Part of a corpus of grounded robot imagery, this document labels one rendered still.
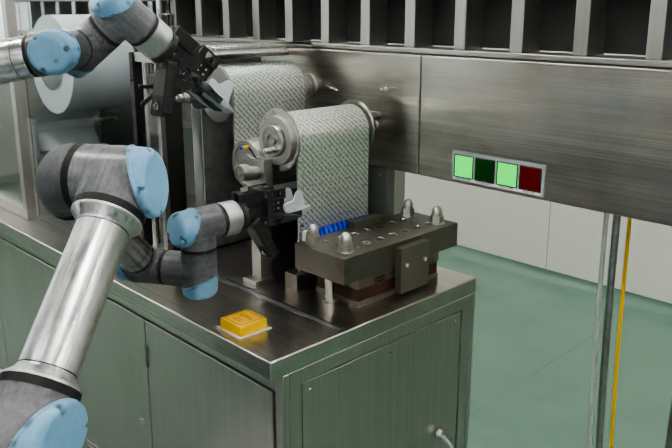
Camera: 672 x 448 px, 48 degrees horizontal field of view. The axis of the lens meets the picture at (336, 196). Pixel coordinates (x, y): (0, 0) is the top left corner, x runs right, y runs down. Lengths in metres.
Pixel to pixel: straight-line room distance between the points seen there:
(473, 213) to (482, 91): 3.05
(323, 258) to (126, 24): 0.63
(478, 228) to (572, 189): 3.13
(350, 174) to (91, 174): 0.79
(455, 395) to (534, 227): 2.65
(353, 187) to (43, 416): 1.03
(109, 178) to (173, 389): 0.77
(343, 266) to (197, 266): 0.31
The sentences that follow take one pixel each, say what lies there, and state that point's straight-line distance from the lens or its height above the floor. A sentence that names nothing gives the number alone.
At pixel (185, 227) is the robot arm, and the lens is 1.53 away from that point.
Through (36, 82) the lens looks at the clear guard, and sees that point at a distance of 2.50.
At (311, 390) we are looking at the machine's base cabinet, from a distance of 1.56.
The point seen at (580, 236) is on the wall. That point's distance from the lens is 4.40.
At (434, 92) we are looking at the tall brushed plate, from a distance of 1.83.
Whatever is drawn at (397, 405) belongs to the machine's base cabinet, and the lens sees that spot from 1.80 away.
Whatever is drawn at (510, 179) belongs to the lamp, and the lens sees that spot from 1.73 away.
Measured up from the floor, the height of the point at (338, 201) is 1.09.
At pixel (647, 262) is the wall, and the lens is 4.26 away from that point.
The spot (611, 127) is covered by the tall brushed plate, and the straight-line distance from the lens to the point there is 1.60.
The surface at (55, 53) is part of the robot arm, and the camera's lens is 1.36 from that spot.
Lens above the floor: 1.56
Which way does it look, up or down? 14 degrees down
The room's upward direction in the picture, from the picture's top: straight up
